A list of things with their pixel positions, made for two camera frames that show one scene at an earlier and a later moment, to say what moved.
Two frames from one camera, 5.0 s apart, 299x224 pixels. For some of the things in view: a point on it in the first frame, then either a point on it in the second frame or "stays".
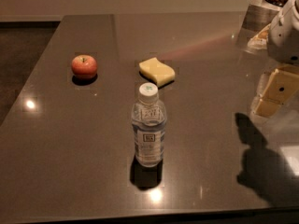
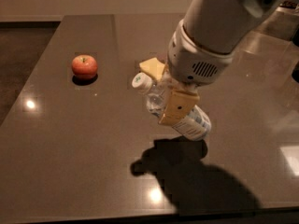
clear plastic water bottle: x=149 y=123 -> x=195 y=125
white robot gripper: x=285 y=39 -> x=193 y=61
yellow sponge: x=157 y=72 stays
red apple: x=84 y=66 stays
